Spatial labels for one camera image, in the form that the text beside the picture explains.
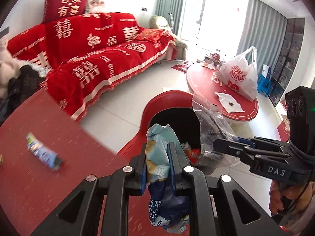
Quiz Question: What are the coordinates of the left teal curtain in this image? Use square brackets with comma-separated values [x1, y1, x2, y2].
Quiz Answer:
[155, 0, 184, 34]

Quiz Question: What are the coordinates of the small red embroidered cushion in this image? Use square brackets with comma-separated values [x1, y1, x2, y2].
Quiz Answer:
[135, 28, 164, 43]

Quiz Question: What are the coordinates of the blue a2 milk pouch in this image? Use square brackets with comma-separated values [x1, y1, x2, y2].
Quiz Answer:
[26, 132, 63, 171]

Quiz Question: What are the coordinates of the black round trash bin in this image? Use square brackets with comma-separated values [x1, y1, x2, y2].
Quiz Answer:
[148, 106, 222, 175]

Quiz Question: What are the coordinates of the person right hand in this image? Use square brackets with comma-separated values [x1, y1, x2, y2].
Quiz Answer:
[268, 180, 308, 217]

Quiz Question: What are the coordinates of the beige armchair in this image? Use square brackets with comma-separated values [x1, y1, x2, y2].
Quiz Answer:
[149, 15, 189, 61]

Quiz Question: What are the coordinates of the black camera box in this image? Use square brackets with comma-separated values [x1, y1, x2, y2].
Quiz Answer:
[285, 86, 314, 156]

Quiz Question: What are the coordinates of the blue tissue pack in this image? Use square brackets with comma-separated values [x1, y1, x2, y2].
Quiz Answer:
[145, 124, 190, 234]

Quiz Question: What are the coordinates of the right grey curtain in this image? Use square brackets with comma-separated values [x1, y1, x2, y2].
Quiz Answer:
[237, 0, 287, 74]

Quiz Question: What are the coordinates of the red square pillow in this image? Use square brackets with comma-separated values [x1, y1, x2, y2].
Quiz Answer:
[43, 0, 88, 23]

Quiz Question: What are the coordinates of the red covered sofa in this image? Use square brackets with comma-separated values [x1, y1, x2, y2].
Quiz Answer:
[8, 12, 177, 121]

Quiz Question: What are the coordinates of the white plastic shopping bag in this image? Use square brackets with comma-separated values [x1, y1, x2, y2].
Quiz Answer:
[217, 46, 258, 102]

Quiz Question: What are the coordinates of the clear plastic bag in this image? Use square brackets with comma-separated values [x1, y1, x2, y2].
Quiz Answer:
[192, 94, 240, 168]

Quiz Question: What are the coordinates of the red round coffee table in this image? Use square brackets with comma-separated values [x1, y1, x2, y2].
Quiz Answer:
[186, 62, 259, 124]

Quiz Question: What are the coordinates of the red dotted plastic bag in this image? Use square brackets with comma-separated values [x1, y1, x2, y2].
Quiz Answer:
[182, 142, 201, 165]

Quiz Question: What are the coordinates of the white napkin on table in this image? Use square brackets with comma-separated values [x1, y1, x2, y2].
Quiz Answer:
[215, 92, 244, 113]

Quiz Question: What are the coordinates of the blue plastic stool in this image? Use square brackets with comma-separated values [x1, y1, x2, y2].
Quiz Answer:
[257, 74, 271, 96]

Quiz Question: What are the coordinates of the black clothing pile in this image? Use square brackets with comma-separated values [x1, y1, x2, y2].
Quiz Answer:
[1, 65, 45, 125]

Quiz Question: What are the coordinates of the pink fluffy coat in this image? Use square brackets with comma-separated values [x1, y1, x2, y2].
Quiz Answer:
[0, 35, 23, 99]

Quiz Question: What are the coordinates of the red curved stool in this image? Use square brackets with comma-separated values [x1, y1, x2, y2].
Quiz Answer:
[118, 90, 200, 160]

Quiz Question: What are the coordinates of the white printed cushion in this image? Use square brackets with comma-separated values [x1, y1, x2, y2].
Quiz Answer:
[85, 0, 106, 14]

